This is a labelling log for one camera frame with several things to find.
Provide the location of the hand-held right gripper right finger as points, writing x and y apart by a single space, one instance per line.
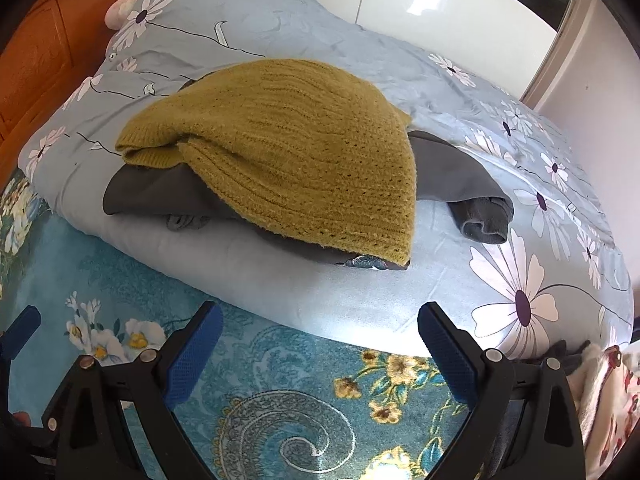
450 355

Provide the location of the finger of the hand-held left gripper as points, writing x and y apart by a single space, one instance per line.
22 324

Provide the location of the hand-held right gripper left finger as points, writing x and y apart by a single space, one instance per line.
190 355

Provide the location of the mustard knitted sweater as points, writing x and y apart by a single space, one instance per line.
300 160

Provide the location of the teal floral blanket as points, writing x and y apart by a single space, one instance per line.
280 400

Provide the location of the dark flower print garment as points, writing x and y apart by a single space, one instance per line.
362 261

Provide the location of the white floral cloth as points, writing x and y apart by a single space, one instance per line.
610 405

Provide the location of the dark grey garment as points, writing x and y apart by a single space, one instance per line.
450 180

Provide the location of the orange wooden headboard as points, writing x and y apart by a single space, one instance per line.
45 55

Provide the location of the pink plush pillow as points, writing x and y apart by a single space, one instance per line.
119 10

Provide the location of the white wardrobe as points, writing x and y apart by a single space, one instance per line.
440 15

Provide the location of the light blue daisy duvet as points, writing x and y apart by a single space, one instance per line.
310 30

